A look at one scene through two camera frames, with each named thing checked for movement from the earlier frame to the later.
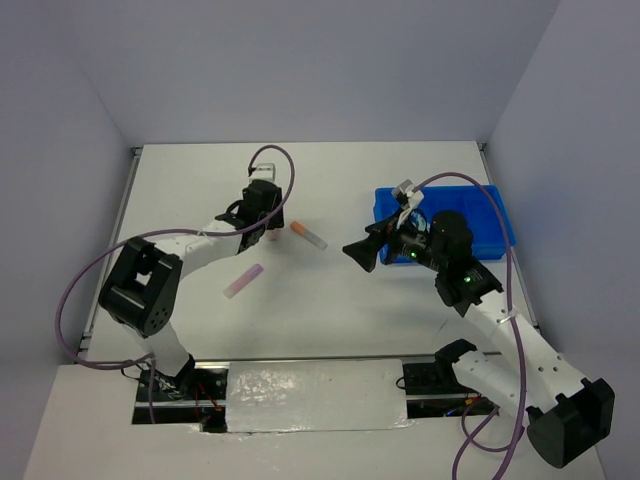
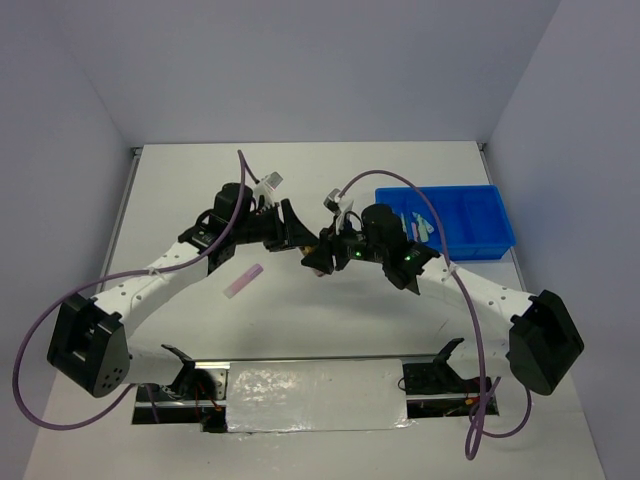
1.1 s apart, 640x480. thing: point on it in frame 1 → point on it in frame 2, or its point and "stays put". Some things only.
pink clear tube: (243, 280) stays put
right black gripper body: (406, 241) → (346, 245)
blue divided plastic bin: (488, 218) stays put
